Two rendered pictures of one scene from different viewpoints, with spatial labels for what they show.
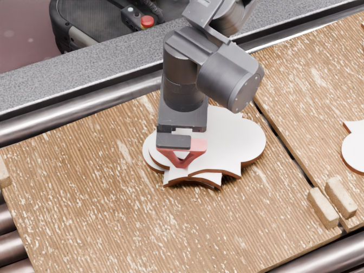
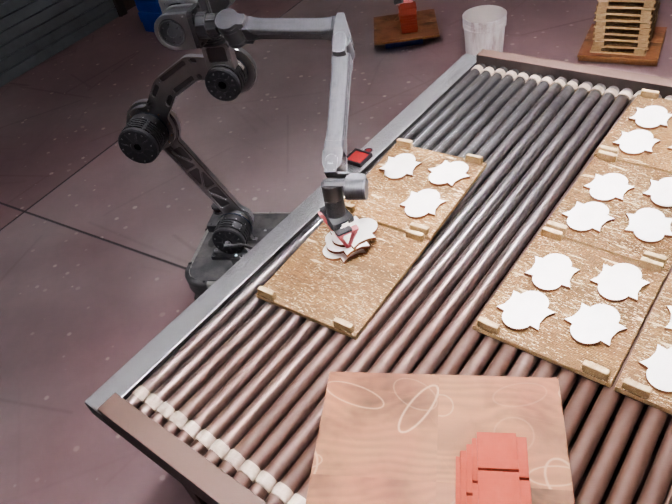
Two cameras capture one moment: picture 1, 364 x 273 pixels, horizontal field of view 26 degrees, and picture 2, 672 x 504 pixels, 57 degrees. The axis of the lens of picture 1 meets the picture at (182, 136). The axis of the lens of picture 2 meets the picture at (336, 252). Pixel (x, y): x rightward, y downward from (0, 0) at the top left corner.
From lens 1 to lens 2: 0.85 m
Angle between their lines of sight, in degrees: 19
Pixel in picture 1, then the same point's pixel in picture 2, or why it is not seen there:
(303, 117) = (381, 212)
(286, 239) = (408, 253)
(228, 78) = (357, 185)
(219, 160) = (362, 236)
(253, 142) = (371, 224)
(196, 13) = (330, 168)
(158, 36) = (293, 217)
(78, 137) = (291, 266)
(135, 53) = (288, 228)
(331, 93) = (386, 198)
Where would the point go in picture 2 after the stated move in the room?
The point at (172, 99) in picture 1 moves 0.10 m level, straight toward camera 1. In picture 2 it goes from (334, 212) to (353, 230)
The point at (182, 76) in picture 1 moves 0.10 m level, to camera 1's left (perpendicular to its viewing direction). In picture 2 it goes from (336, 197) to (304, 212)
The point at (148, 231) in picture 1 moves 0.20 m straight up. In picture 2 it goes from (350, 281) to (339, 228)
